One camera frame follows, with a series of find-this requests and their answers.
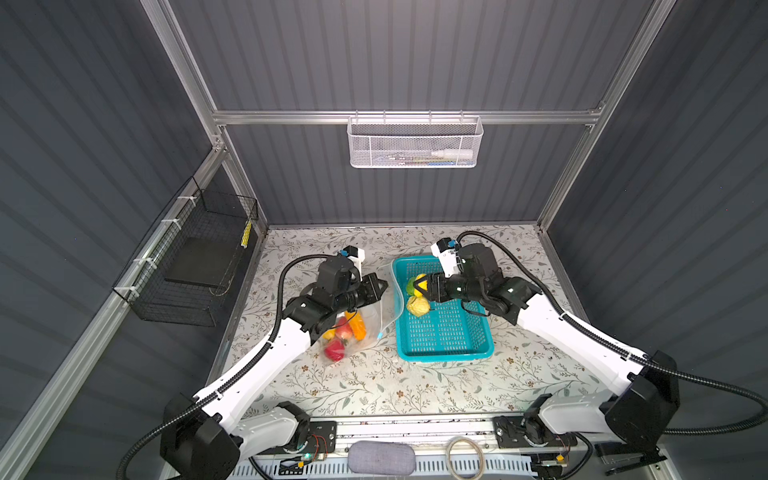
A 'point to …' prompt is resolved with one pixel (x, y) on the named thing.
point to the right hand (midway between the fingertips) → (422, 285)
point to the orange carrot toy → (358, 325)
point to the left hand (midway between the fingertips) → (391, 283)
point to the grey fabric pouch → (376, 457)
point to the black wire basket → (195, 213)
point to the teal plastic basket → (447, 333)
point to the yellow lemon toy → (329, 334)
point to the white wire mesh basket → (414, 142)
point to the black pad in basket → (204, 261)
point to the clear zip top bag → (377, 316)
